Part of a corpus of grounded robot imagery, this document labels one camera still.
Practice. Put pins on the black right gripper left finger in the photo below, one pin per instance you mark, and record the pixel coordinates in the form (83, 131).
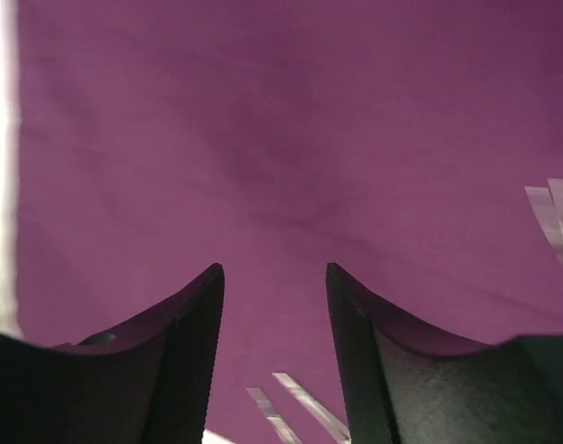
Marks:
(145, 380)

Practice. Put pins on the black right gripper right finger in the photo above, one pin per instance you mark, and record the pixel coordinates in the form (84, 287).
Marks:
(407, 381)

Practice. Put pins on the steel tweezers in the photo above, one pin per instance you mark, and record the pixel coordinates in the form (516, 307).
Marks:
(547, 206)
(305, 405)

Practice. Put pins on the purple cloth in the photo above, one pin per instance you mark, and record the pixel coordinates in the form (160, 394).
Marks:
(394, 138)

